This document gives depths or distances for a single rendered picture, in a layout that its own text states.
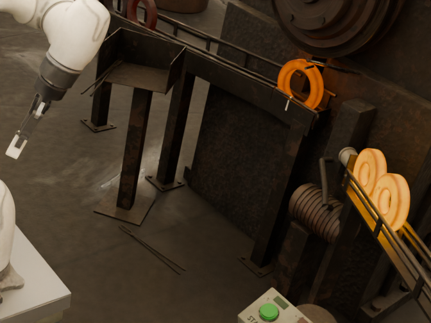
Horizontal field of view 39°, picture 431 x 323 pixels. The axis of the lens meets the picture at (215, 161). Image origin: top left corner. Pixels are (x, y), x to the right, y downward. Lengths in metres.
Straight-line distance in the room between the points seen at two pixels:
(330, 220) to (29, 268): 0.89
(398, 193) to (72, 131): 1.85
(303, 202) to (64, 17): 0.96
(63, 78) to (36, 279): 0.53
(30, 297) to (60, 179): 1.18
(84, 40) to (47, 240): 1.13
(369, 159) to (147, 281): 0.95
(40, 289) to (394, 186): 0.94
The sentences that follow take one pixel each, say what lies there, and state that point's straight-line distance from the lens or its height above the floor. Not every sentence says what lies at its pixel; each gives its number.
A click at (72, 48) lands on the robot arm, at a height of 0.99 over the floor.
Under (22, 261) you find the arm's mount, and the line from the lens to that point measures 1.71.
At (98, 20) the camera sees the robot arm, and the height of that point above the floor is 1.06.
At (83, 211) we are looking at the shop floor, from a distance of 2.55.
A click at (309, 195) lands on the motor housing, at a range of 1.98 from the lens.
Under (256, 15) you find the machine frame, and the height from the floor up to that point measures 0.87.
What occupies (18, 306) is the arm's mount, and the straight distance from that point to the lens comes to 1.59.
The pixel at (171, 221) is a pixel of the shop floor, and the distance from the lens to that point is 2.56.
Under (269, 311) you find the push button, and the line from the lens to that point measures 1.39.
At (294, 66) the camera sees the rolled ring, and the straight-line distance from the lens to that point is 2.12.
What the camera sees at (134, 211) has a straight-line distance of 2.57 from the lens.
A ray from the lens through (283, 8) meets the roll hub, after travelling 1.99.
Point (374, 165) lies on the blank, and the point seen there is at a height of 0.76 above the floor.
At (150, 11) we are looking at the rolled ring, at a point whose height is 0.70.
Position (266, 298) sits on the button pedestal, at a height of 0.61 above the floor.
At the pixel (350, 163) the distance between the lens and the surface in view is 1.87.
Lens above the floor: 1.55
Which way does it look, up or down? 31 degrees down
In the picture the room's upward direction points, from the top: 14 degrees clockwise
